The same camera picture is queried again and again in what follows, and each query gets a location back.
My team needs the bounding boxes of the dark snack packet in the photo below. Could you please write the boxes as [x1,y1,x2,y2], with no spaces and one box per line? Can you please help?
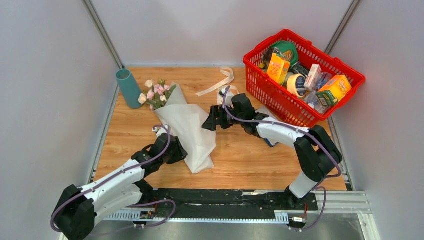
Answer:
[289,61,310,78]

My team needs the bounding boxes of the pink and white flowers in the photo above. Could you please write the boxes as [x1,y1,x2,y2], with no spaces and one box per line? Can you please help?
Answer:
[138,78,177,112]

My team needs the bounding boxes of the clear plastic bottle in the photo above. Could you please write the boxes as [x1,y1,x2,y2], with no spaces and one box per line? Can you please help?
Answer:
[304,72,333,115]

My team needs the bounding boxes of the yellow green box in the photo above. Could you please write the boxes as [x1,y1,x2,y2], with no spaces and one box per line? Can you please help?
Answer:
[316,75,352,107]

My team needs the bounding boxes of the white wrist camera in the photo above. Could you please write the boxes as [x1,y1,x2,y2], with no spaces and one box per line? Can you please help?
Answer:
[216,85,240,107]
[152,124,169,138]

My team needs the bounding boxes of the teal cylindrical vase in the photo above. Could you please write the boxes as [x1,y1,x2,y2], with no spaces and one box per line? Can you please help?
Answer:
[115,68,143,109]

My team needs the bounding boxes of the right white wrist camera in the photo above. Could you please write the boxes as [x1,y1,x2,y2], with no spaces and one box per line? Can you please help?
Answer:
[216,85,240,107]

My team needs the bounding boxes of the red plastic shopping basket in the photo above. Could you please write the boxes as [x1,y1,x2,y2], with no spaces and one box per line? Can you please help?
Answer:
[243,29,366,127]

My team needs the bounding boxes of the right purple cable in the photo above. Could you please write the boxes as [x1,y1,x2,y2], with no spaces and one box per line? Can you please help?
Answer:
[222,86,343,232]

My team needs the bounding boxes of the masking tape roll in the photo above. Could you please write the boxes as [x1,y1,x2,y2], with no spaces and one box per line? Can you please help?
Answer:
[286,74,308,99]

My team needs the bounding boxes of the white wrapping paper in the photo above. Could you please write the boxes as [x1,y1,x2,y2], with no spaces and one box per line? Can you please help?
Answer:
[154,83,216,174]

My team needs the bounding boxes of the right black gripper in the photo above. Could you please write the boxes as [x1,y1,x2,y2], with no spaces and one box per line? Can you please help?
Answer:
[202,103,245,131]

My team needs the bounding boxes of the razor blister pack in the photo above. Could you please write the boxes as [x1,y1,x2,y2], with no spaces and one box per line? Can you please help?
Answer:
[256,106,278,148]

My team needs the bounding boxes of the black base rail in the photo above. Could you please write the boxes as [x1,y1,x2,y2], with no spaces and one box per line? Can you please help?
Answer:
[140,188,319,220]

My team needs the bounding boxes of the green snack bag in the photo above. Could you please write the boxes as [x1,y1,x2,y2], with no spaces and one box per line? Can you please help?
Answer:
[270,40,299,65]

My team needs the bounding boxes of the orange juice box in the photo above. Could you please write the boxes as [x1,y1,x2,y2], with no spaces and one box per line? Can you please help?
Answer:
[266,53,291,85]

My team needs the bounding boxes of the white red small box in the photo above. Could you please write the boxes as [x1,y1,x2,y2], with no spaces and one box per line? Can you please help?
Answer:
[304,64,322,91]

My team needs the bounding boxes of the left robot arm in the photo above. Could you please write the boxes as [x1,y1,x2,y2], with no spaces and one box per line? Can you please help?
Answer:
[50,129,188,240]

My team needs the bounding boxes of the purple cable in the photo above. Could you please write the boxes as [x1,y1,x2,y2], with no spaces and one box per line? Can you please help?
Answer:
[49,125,177,238]
[222,86,343,232]

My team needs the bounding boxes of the cream printed ribbon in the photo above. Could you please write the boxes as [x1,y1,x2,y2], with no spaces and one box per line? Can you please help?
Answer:
[196,66,235,97]

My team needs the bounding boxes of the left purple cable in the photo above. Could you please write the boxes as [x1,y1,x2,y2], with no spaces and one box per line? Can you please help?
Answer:
[49,125,177,238]

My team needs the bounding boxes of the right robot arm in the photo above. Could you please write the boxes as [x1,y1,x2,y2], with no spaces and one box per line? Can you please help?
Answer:
[202,93,343,210]

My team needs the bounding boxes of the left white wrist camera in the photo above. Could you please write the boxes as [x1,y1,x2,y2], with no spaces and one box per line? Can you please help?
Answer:
[152,124,169,138]

